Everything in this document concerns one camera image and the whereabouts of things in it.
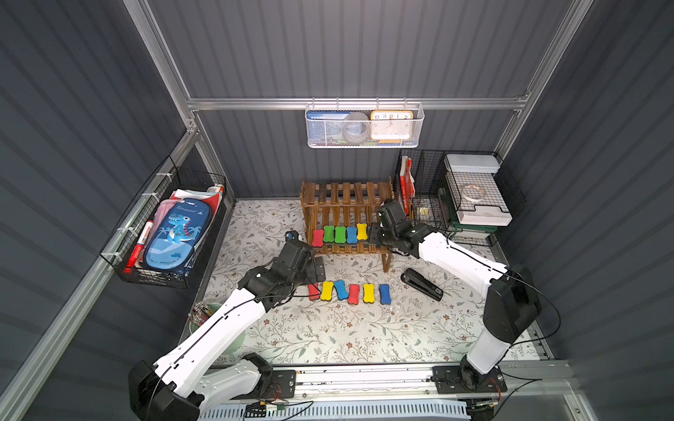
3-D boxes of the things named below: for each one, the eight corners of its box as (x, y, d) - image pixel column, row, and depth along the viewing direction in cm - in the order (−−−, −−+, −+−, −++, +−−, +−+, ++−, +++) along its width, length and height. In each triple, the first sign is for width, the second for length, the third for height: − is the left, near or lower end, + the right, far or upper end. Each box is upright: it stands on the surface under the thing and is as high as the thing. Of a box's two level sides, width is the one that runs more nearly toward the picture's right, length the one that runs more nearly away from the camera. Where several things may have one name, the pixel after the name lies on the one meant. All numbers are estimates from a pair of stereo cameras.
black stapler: (400, 280, 97) (402, 273, 93) (404, 273, 99) (407, 266, 95) (438, 304, 91) (442, 298, 87) (442, 295, 93) (446, 289, 89)
